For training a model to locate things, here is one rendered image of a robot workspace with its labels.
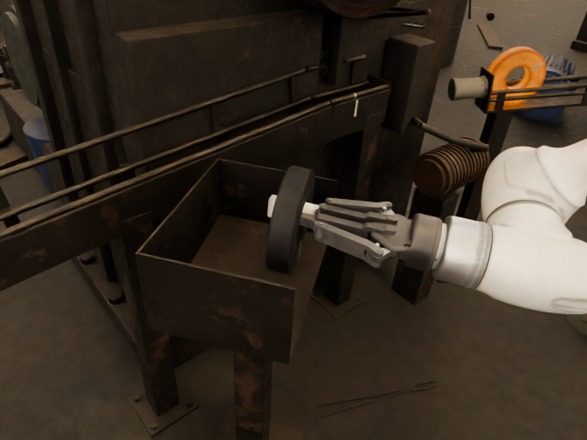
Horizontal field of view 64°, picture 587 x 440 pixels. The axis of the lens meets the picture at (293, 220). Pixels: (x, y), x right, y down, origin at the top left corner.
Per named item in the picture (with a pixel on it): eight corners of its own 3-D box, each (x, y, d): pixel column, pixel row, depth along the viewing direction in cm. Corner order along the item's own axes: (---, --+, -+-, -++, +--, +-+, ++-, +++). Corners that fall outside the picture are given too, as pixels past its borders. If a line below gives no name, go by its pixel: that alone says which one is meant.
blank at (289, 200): (265, 212, 58) (293, 218, 57) (297, 143, 69) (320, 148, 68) (262, 292, 68) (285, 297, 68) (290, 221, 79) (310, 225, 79)
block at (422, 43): (371, 122, 134) (385, 34, 120) (390, 116, 138) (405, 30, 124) (400, 136, 128) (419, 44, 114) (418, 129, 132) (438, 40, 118)
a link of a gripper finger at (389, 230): (390, 248, 66) (390, 254, 65) (312, 230, 67) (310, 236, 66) (397, 225, 64) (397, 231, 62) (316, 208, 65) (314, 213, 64)
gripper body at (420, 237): (428, 286, 63) (360, 268, 64) (430, 248, 70) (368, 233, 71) (445, 243, 59) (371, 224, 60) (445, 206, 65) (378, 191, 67)
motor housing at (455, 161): (381, 290, 160) (413, 147, 129) (421, 264, 172) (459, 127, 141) (411, 312, 152) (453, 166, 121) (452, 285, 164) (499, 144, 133)
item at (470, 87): (445, 96, 134) (449, 74, 130) (477, 93, 134) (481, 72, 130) (453, 104, 129) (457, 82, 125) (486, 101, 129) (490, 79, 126)
